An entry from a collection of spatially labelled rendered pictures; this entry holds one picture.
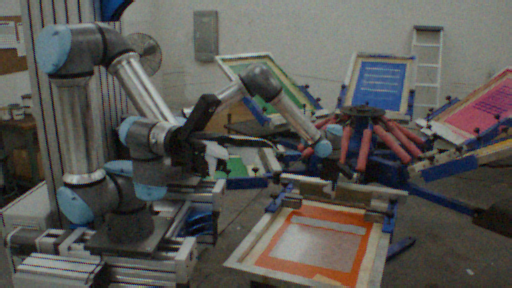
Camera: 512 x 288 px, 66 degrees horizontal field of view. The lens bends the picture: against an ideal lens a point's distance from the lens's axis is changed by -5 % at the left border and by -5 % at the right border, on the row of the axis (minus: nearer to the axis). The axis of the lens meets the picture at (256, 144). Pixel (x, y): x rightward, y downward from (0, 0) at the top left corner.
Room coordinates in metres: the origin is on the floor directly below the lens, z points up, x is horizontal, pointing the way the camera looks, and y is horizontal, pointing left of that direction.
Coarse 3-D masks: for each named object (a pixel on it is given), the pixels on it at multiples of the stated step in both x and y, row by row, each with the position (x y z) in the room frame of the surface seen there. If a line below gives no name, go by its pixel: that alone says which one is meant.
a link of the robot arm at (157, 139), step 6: (156, 126) 0.86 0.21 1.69; (162, 126) 0.86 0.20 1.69; (168, 126) 0.85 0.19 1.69; (156, 132) 0.85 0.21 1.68; (162, 132) 0.84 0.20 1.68; (150, 138) 0.85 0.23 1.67; (156, 138) 0.84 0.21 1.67; (162, 138) 0.83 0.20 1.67; (150, 144) 0.85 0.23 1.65; (156, 144) 0.84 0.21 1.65; (162, 144) 0.83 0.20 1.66; (156, 150) 0.84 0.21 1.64; (162, 150) 0.83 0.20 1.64; (168, 156) 0.84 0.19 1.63
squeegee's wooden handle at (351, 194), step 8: (304, 184) 1.92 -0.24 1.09; (312, 184) 1.90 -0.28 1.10; (320, 184) 1.89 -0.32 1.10; (304, 192) 1.92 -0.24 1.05; (312, 192) 1.90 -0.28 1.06; (320, 192) 1.89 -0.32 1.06; (336, 192) 1.86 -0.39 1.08; (344, 192) 1.84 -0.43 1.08; (352, 192) 1.83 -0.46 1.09; (360, 192) 1.81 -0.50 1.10; (368, 192) 1.80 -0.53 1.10; (344, 200) 1.84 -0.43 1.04; (352, 200) 1.82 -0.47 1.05; (360, 200) 1.81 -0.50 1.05; (368, 200) 1.80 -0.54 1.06
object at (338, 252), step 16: (352, 224) 1.75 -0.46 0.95; (368, 224) 1.75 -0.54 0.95; (320, 240) 1.61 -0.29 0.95; (336, 240) 1.61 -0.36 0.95; (352, 240) 1.61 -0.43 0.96; (368, 240) 1.61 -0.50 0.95; (320, 256) 1.49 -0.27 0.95; (336, 256) 1.48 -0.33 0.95; (352, 256) 1.48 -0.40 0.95; (304, 272) 1.37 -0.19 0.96; (320, 272) 1.37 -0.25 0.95; (336, 272) 1.37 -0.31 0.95; (352, 272) 1.37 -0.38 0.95
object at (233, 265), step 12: (336, 204) 1.96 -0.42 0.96; (372, 204) 1.90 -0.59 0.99; (384, 204) 1.89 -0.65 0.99; (264, 216) 1.77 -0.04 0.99; (276, 216) 1.84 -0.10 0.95; (264, 228) 1.69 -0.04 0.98; (252, 240) 1.56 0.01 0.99; (384, 240) 1.55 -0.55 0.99; (240, 252) 1.46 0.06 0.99; (384, 252) 1.45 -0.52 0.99; (228, 264) 1.38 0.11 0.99; (240, 264) 1.38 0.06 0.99; (384, 264) 1.39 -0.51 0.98; (240, 276) 1.35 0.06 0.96; (252, 276) 1.33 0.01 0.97; (264, 276) 1.31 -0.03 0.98; (276, 276) 1.30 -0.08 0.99; (288, 276) 1.30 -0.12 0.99; (372, 276) 1.29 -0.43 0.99
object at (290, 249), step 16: (304, 208) 1.93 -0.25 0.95; (320, 208) 1.93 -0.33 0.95; (288, 224) 1.76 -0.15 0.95; (304, 224) 1.76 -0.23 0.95; (272, 240) 1.62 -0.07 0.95; (288, 240) 1.61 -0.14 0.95; (304, 240) 1.61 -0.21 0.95; (272, 256) 1.49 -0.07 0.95; (288, 256) 1.49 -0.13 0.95; (304, 256) 1.49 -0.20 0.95; (288, 272) 1.38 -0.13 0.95
